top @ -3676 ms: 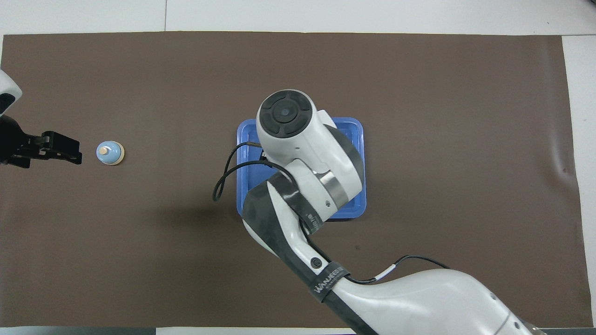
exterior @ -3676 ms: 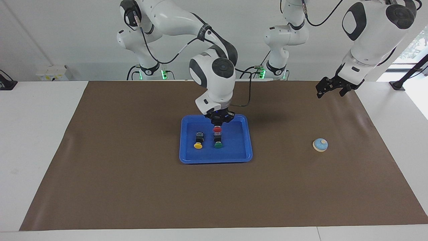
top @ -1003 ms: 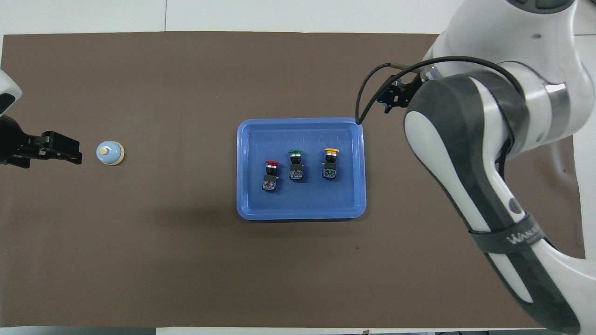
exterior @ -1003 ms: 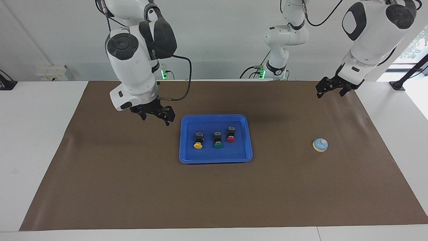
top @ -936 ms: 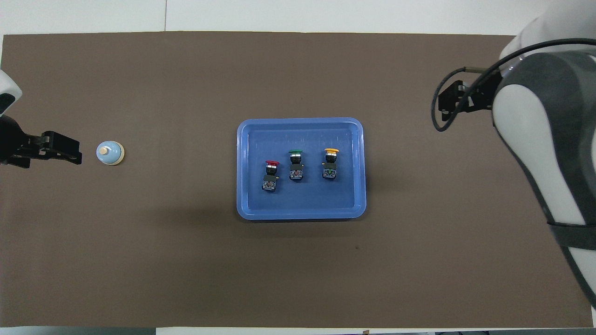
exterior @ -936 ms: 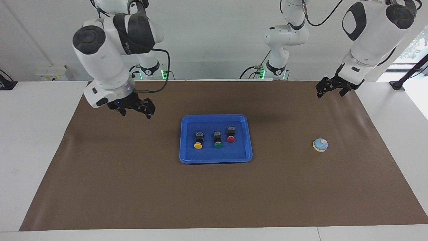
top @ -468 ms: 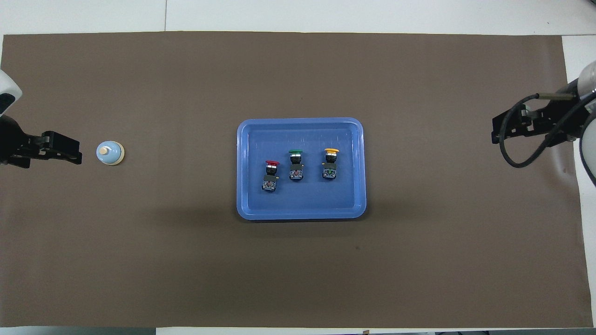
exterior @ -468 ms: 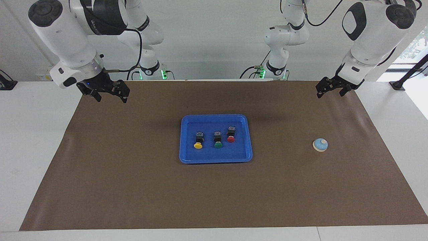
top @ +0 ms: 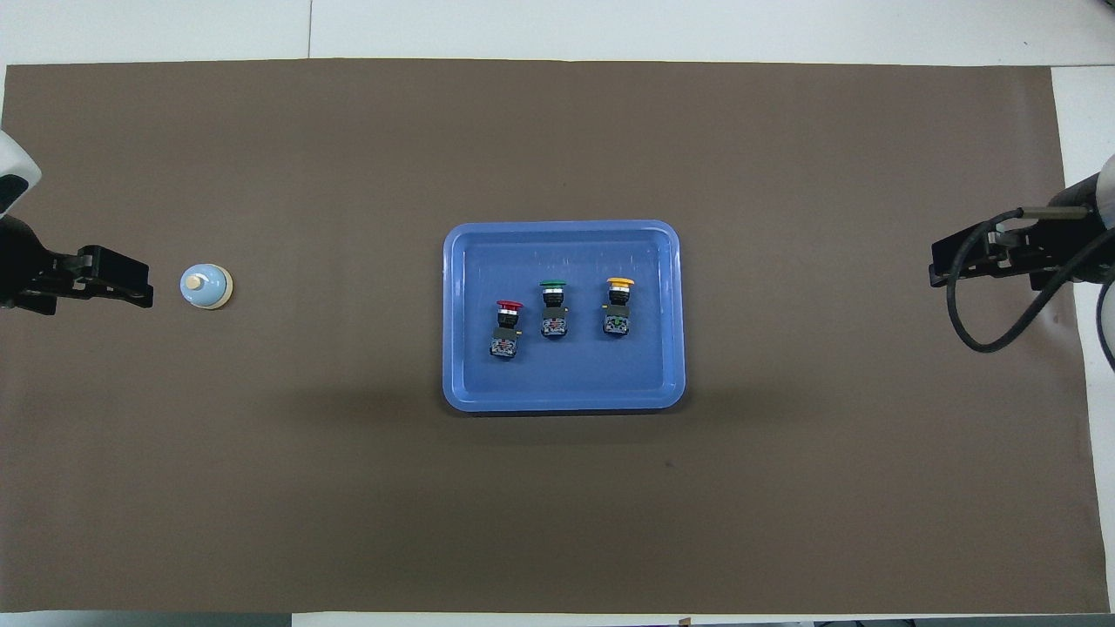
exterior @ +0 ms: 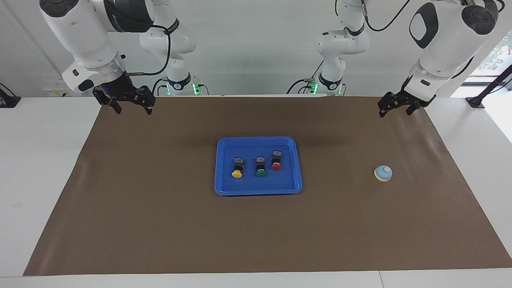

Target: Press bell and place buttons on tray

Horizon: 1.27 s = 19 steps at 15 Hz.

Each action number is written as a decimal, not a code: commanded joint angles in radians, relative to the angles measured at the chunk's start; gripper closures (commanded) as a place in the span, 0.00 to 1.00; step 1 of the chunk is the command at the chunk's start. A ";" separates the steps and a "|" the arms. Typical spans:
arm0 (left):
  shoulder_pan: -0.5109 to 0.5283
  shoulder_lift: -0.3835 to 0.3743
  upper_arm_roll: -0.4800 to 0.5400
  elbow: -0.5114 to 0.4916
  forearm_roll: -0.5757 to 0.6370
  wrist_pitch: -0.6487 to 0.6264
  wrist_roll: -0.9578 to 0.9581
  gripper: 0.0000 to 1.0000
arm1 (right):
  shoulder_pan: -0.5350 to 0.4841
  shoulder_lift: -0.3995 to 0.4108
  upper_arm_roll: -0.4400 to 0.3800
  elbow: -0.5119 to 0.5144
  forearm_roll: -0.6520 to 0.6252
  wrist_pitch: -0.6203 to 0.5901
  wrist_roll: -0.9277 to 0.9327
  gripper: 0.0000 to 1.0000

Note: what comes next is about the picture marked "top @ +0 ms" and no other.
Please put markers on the brown table mat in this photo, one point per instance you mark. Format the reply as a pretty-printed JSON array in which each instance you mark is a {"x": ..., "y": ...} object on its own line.
[{"x": 348, "y": 479}]

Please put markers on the red push button switch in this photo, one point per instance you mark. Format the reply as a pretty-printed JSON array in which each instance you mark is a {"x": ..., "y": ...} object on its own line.
[{"x": 505, "y": 344}]

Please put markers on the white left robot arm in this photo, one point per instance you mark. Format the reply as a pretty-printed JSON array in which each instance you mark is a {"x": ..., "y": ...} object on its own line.
[{"x": 13, "y": 165}]

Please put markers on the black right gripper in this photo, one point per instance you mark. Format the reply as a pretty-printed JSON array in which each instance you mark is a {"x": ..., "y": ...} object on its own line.
[{"x": 1058, "y": 257}]

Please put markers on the light blue service bell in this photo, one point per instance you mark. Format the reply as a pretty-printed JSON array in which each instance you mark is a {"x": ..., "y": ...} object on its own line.
[{"x": 205, "y": 292}]

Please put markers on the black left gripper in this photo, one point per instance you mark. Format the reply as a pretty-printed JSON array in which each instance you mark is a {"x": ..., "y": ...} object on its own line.
[{"x": 22, "y": 270}]

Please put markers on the green push button switch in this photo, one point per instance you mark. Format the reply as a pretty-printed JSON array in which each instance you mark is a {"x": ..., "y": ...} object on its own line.
[{"x": 553, "y": 324}]

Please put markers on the blue plastic tray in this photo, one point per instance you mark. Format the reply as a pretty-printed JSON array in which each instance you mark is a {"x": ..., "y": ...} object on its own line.
[{"x": 566, "y": 374}]

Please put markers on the yellow push button switch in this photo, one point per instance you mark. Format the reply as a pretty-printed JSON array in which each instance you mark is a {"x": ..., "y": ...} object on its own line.
[{"x": 618, "y": 322}]

